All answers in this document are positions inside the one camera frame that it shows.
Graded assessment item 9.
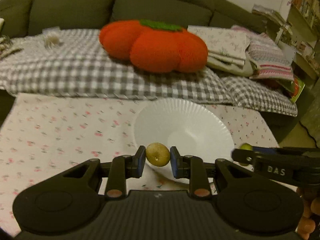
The small green fruit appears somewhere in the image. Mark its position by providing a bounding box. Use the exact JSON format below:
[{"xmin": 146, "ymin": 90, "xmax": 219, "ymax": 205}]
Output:
[{"xmin": 239, "ymin": 143, "xmax": 253, "ymax": 151}]

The yellow-brown round fruit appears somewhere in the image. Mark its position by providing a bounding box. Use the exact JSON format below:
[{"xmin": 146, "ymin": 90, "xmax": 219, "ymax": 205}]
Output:
[{"xmin": 146, "ymin": 142, "xmax": 170, "ymax": 167}]

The right hand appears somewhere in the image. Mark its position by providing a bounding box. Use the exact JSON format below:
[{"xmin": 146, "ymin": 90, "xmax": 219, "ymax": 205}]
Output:
[{"xmin": 296, "ymin": 187, "xmax": 319, "ymax": 239}]

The white ribbed bowl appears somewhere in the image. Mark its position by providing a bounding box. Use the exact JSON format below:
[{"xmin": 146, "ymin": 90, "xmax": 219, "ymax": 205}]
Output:
[{"xmin": 133, "ymin": 99, "xmax": 234, "ymax": 163}]

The green red picture book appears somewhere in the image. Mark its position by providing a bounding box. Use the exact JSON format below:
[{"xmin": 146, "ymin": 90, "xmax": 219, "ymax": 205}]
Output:
[{"xmin": 278, "ymin": 75, "xmax": 305, "ymax": 103}]

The cherry print tablecloth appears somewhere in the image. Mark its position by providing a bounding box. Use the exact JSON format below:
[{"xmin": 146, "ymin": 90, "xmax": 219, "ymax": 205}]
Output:
[{"xmin": 1, "ymin": 94, "xmax": 277, "ymax": 235}]

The striped pink knitted blanket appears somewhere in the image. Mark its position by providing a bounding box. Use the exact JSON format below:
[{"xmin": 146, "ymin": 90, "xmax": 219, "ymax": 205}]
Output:
[{"xmin": 231, "ymin": 25, "xmax": 294, "ymax": 81}]

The grey checkered blanket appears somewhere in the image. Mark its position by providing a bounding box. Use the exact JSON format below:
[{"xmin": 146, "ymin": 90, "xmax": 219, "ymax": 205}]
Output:
[{"xmin": 1, "ymin": 29, "xmax": 298, "ymax": 116}]

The folded floral beige cloth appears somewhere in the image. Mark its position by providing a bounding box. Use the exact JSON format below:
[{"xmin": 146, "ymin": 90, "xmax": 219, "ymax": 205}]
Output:
[{"xmin": 187, "ymin": 25, "xmax": 255, "ymax": 77}]

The orange pumpkin plush cushion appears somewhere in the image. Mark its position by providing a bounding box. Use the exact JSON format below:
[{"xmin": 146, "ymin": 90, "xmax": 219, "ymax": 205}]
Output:
[{"xmin": 99, "ymin": 20, "xmax": 208, "ymax": 73}]

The bookshelf with books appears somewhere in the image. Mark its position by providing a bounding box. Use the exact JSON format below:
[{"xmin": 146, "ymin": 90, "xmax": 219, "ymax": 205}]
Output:
[{"xmin": 287, "ymin": 0, "xmax": 319, "ymax": 78}]

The stack of papers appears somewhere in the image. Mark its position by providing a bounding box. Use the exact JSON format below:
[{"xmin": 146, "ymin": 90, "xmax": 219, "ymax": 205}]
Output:
[{"xmin": 252, "ymin": 4, "xmax": 287, "ymax": 27}]

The dark green sofa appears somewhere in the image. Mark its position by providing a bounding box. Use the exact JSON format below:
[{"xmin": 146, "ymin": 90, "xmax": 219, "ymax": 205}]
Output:
[{"xmin": 1, "ymin": 0, "xmax": 265, "ymax": 38}]

